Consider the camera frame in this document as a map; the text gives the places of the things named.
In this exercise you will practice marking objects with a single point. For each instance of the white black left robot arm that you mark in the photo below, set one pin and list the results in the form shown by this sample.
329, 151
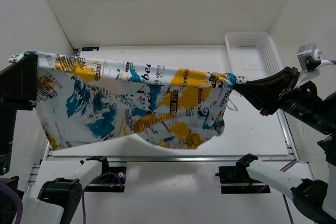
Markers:
57, 200

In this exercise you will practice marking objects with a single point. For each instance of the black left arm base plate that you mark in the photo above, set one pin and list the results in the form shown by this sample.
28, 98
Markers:
111, 182

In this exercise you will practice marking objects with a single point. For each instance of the aluminium right side rail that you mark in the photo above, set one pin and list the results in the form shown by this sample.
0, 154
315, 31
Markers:
303, 140

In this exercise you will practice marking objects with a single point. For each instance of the white perforated plastic basket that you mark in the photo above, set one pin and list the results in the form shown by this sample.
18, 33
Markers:
252, 54

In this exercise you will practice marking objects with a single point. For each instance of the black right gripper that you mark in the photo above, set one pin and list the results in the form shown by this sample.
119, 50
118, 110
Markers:
268, 93

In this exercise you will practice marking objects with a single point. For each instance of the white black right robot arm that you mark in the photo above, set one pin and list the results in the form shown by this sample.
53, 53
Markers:
315, 199

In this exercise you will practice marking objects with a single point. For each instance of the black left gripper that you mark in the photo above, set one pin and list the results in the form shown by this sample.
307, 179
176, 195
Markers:
18, 83

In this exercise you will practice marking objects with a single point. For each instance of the aluminium table rail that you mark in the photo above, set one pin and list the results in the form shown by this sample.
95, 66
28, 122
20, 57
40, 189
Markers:
213, 158

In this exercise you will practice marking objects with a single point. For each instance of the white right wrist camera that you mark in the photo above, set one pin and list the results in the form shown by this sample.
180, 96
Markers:
309, 57

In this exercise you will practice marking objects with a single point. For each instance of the white yellow teal printed shorts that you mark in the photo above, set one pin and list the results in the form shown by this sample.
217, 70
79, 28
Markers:
83, 100

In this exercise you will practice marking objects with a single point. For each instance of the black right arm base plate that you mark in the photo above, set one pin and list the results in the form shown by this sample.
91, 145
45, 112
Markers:
234, 182

